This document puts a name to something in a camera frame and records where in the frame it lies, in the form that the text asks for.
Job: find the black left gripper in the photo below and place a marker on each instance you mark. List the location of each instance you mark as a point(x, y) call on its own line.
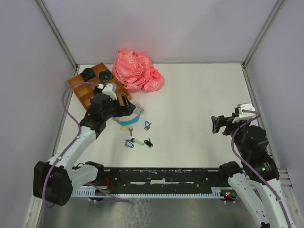
point(128, 108)

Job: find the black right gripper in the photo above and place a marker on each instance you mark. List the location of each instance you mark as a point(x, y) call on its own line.
point(221, 120)

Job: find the key with yellow tag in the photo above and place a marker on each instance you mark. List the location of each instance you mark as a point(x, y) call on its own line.
point(127, 128)

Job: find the key with blue tag upper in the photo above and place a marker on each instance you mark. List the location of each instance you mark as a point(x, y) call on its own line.
point(147, 125)

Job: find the key with black tag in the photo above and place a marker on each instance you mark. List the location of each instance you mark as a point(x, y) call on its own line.
point(148, 143)

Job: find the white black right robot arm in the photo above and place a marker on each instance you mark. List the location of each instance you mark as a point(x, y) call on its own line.
point(256, 180)

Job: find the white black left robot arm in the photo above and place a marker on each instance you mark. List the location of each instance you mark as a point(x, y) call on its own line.
point(55, 180)

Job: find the crumpled pink plastic bag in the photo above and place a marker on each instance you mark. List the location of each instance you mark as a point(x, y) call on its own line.
point(135, 71)

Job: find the black yellow rolled item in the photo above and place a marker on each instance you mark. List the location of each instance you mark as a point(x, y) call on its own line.
point(105, 76)

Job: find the brown wooden compartment tray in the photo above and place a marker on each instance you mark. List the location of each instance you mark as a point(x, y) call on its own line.
point(84, 91)

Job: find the black rolled item top left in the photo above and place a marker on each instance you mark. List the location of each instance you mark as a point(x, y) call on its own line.
point(87, 74)

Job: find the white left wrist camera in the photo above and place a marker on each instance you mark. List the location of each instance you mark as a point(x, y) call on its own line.
point(109, 90)

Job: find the aluminium frame post right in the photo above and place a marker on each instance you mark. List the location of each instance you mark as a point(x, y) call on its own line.
point(266, 26)

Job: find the aluminium frame post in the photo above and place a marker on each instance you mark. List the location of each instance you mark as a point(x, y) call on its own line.
point(49, 19)
point(266, 26)

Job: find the black metal base rail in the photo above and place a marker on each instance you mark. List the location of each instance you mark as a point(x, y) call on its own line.
point(118, 177)

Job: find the white slotted cable duct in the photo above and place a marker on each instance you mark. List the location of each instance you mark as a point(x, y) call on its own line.
point(160, 192)

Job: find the aluminium frame post left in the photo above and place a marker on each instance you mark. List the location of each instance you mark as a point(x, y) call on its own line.
point(49, 19)

